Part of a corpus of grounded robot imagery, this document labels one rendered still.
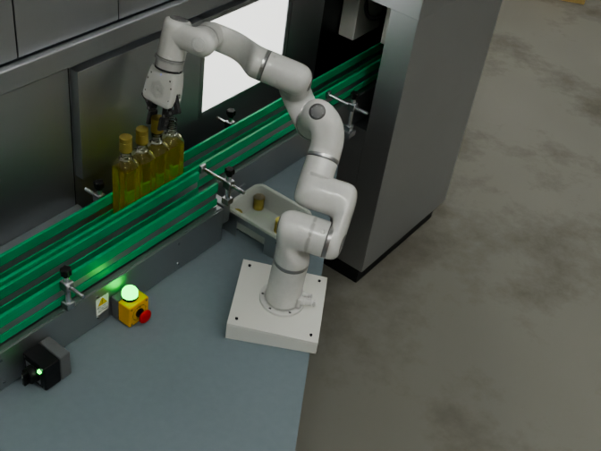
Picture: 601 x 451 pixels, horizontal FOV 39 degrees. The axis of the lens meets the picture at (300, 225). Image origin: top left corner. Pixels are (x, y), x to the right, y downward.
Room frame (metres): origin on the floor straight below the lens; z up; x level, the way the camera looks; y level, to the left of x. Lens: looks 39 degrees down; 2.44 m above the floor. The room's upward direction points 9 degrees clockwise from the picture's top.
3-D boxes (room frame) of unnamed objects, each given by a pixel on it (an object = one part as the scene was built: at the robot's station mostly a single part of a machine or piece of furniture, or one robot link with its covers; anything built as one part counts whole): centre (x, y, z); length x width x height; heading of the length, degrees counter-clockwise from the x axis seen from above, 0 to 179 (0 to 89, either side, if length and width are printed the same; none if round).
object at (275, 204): (2.04, 0.10, 0.80); 0.22 x 0.17 x 0.09; 58
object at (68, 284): (1.46, 0.52, 0.94); 0.07 x 0.04 x 0.13; 58
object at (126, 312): (1.59, 0.42, 0.79); 0.07 x 0.07 x 0.07; 58
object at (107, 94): (2.25, 0.39, 1.15); 0.90 x 0.03 x 0.34; 148
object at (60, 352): (1.35, 0.56, 0.79); 0.08 x 0.08 x 0.08; 58
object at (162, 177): (1.94, 0.43, 0.99); 0.06 x 0.06 x 0.21; 59
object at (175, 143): (1.99, 0.40, 0.99); 0.06 x 0.06 x 0.21; 57
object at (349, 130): (2.54, -0.09, 0.90); 0.17 x 0.05 x 0.23; 58
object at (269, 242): (2.05, 0.12, 0.79); 0.27 x 0.17 x 0.08; 58
